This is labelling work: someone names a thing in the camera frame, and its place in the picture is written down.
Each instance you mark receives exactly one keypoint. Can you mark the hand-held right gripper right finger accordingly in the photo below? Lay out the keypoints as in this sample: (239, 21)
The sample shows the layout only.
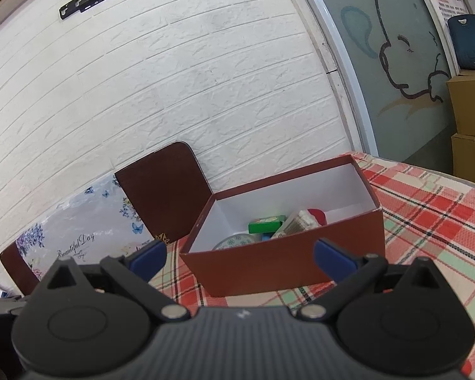
(332, 257)

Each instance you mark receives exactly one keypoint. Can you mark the floral butterfly printed bag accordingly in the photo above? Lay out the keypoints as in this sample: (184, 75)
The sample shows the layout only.
(83, 225)

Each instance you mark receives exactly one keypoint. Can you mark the large cardboard carton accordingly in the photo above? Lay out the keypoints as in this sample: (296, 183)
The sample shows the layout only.
(473, 160)
(473, 103)

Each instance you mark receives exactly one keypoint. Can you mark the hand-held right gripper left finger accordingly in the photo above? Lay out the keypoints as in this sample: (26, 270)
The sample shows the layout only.
(148, 257)

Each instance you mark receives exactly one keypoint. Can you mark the brown cardboard box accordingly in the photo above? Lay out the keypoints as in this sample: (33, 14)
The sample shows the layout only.
(281, 263)

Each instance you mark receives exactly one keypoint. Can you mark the brown board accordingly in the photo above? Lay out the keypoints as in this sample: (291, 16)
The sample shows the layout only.
(19, 269)

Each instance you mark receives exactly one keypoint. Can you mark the dark blue bag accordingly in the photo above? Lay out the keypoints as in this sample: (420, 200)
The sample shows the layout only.
(471, 41)

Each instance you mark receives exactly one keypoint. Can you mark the brown box lid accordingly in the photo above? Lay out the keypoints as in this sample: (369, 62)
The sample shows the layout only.
(162, 190)

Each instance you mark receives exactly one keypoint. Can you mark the cotton swab pack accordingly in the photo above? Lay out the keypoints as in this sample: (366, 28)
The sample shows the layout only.
(297, 223)

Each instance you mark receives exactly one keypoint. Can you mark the frosted glass door cartoon print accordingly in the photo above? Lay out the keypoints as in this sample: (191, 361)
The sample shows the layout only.
(380, 87)

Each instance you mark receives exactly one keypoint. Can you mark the small green box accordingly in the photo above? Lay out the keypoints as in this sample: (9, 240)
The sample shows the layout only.
(267, 225)

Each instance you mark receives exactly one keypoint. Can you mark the round patterned tin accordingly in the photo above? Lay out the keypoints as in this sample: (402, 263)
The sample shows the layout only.
(237, 242)

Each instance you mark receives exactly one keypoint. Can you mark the small red object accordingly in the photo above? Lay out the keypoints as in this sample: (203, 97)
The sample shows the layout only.
(320, 215)

